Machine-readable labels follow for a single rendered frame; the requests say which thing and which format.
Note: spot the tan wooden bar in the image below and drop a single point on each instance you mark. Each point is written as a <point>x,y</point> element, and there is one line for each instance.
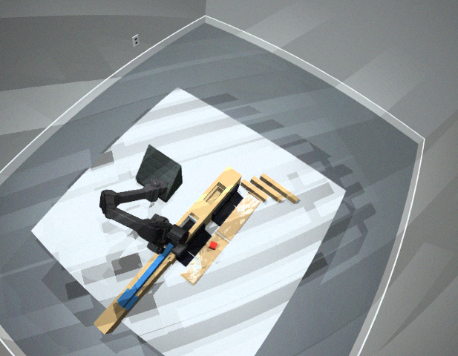
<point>248,186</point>
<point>266,189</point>
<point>280,189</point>

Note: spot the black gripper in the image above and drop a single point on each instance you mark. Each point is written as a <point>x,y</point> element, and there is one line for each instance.
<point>178,249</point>

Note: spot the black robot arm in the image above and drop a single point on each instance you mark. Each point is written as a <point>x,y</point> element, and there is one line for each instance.
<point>148,229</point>

